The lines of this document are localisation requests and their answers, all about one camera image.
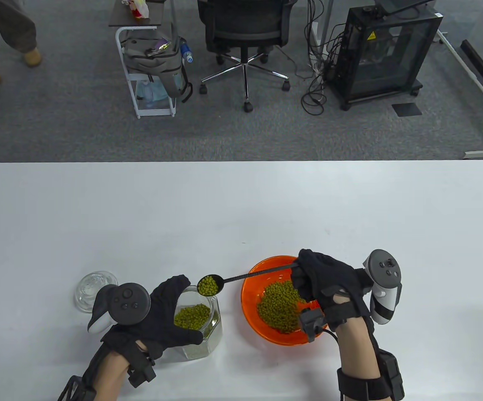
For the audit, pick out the shiny colourful packet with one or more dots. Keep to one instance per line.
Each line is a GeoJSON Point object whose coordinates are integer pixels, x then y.
{"type": "Point", "coordinates": [160, 46]}

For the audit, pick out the person's left hand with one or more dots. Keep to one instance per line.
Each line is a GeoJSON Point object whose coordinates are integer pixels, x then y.
{"type": "Point", "coordinates": [164, 321]}

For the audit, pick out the dark grey left hand controller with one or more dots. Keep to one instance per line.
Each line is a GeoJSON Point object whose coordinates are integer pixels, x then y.
{"type": "Point", "coordinates": [127, 304]}

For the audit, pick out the clear glass jar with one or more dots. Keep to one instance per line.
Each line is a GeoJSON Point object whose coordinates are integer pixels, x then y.
{"type": "Point", "coordinates": [195, 351]}

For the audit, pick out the orange plastic bowl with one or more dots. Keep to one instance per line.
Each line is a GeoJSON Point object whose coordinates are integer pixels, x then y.
{"type": "Point", "coordinates": [251, 305]}

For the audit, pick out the clear glass jar lid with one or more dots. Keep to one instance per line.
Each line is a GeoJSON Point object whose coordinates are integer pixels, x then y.
{"type": "Point", "coordinates": [89, 292]}

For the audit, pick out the mung beans scoopful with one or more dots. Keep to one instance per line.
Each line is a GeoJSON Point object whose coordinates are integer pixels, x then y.
{"type": "Point", "coordinates": [208, 285]}

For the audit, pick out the white post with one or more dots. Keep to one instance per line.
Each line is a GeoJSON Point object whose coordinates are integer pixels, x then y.
{"type": "Point", "coordinates": [324, 16]}

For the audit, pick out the white cart with dark top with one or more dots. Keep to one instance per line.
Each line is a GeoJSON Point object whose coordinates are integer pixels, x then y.
{"type": "Point", "coordinates": [120, 19]}

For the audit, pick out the large green mung beans heap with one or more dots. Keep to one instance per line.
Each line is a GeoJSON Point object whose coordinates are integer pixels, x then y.
{"type": "Point", "coordinates": [192, 316]}

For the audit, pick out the person's right forearm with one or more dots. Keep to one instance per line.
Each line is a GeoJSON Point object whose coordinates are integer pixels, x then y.
{"type": "Point", "coordinates": [358, 351]}

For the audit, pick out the red and yellow snack bag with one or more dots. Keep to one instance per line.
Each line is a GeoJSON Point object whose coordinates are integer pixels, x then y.
{"type": "Point", "coordinates": [140, 9]}

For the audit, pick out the person's left forearm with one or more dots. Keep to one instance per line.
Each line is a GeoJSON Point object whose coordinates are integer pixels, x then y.
{"type": "Point", "coordinates": [112, 376]}

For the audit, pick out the pale blue plastic bag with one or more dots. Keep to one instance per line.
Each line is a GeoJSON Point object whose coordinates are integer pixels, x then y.
{"type": "Point", "coordinates": [153, 94]}

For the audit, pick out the dark grey right hand controller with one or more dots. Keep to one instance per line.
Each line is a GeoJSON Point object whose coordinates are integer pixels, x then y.
{"type": "Point", "coordinates": [385, 267]}

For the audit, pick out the black measuring scoop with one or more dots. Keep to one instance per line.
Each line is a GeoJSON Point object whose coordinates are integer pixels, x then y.
{"type": "Point", "coordinates": [258, 273]}

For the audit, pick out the black glass-walled cabinet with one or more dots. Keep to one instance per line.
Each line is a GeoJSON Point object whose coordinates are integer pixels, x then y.
{"type": "Point", "coordinates": [375, 62]}

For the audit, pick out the black office chair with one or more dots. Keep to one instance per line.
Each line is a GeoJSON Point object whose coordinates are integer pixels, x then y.
{"type": "Point", "coordinates": [245, 21]}

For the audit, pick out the person's right hand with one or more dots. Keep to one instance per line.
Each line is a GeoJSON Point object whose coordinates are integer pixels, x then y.
{"type": "Point", "coordinates": [329, 275]}

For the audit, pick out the dark grey hand controller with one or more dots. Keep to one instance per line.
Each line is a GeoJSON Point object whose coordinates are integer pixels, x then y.
{"type": "Point", "coordinates": [385, 267]}
{"type": "Point", "coordinates": [127, 304]}

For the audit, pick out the blue water bottle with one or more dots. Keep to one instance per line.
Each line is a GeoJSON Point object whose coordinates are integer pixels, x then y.
{"type": "Point", "coordinates": [186, 52]}

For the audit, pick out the small mung beans portion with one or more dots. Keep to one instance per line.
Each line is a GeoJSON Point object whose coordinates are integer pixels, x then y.
{"type": "Point", "coordinates": [281, 309]}

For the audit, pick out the grey backpack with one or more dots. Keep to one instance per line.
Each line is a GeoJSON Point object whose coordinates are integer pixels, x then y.
{"type": "Point", "coordinates": [153, 67]}

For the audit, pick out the black floor plate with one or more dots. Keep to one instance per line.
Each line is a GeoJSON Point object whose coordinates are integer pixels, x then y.
{"type": "Point", "coordinates": [407, 109]}

